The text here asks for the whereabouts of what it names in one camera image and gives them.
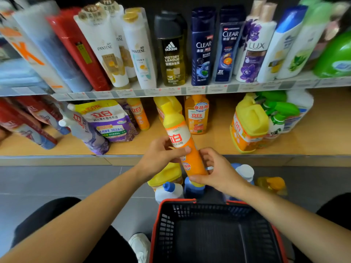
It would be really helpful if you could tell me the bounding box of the white shampoo bottle gold cap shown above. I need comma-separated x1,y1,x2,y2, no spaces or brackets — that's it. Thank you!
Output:
122,7,158,90

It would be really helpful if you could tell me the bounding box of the green round bottle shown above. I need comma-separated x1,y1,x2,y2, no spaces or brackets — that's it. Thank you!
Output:
313,30,351,79

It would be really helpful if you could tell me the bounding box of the person's right forearm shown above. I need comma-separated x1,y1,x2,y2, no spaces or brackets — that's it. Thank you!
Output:
236,186,351,263

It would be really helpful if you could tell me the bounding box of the small orange dish soap bottle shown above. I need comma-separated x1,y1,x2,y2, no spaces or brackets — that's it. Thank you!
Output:
126,98,151,131

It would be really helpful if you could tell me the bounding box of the red detergent pouch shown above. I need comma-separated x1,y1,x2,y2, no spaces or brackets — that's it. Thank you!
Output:
15,95,71,136
0,98,59,150

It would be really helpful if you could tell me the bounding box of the person's right black trouser leg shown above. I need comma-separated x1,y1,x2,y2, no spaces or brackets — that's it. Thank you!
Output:
291,193,351,263

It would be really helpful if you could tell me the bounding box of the red box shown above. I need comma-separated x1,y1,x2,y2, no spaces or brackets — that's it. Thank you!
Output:
46,7,111,92

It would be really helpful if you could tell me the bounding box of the yellow purple detergent pouch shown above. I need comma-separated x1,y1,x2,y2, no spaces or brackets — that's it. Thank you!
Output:
67,100,139,143

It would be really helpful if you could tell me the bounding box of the large white bottle blue label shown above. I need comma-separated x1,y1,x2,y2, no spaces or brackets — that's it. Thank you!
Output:
282,89,314,134

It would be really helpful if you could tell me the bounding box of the person's black trouser leg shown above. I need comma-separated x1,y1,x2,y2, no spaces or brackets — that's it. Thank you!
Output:
291,193,351,263
10,197,131,263

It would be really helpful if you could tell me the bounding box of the yellow jug orange label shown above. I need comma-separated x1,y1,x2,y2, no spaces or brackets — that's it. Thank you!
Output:
153,96,183,124

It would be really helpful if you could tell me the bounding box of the stack of blue packs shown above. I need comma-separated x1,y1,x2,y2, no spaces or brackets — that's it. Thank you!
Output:
0,38,50,88

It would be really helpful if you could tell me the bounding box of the white bottle purple flower print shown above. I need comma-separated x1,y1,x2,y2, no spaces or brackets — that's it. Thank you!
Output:
233,0,267,76
236,2,278,83

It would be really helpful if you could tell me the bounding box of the white purple spout pouch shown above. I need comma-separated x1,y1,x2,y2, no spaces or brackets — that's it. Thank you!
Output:
58,103,111,155

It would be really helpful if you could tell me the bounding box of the white shelf with label strip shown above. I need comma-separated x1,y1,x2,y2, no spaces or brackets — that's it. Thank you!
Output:
0,70,351,102

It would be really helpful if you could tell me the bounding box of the wooden shelf board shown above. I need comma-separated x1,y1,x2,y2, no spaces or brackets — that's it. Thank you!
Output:
0,87,351,167

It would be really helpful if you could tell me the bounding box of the white box orange print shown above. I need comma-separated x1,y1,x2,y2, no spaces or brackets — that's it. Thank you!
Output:
0,12,72,94

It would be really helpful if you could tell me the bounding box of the white shampoo bottle green cap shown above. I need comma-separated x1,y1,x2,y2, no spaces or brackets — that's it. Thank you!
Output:
276,0,334,80

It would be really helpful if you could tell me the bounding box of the white shampoo bottle blue cap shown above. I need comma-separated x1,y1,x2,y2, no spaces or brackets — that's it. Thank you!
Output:
257,5,309,83

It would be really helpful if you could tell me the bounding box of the dark blue shampoo bottle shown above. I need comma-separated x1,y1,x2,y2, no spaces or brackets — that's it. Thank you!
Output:
212,5,246,84
191,7,216,87

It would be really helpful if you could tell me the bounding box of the person's left hand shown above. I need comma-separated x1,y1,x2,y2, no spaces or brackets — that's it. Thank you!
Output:
136,136,192,184

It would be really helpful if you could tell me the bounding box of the black body wash bottle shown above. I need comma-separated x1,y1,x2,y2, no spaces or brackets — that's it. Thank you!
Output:
154,10,189,87

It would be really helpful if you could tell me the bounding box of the person's white shoe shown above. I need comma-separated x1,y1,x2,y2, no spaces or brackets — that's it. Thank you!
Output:
129,233,151,263

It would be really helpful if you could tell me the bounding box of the person's left forearm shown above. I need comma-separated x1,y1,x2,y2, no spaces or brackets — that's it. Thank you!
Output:
0,167,150,263

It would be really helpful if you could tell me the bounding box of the pink white bottle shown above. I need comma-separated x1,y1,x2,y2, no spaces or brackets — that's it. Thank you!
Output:
313,0,351,56

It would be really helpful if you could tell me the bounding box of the green spray bottle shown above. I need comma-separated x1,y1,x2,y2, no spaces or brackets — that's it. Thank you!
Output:
254,90,301,149

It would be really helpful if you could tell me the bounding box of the person's right hand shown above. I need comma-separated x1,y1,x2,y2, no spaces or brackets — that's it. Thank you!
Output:
189,147,249,196

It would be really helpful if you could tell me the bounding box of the black shopping basket red rim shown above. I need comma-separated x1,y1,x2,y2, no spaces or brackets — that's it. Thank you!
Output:
149,199,289,263

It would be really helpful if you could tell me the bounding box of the orange bottle white label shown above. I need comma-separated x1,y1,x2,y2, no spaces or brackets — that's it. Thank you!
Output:
184,95,210,135

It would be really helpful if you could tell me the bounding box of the white conditioner tube gold cap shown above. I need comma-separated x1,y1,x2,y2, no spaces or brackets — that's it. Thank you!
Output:
95,0,138,82
73,4,130,90

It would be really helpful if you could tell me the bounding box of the translucent white blue pack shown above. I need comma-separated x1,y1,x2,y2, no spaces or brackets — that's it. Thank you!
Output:
12,0,93,93

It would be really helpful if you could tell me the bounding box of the clear yellow liquid bottle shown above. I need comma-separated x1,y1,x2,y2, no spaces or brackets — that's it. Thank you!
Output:
256,176,288,197

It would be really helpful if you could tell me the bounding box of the person's left black trouser leg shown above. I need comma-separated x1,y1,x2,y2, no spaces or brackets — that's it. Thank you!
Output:
10,197,131,263

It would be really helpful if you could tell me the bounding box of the large yellow orange jug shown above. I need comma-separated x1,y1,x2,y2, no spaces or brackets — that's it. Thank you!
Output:
229,93,270,154

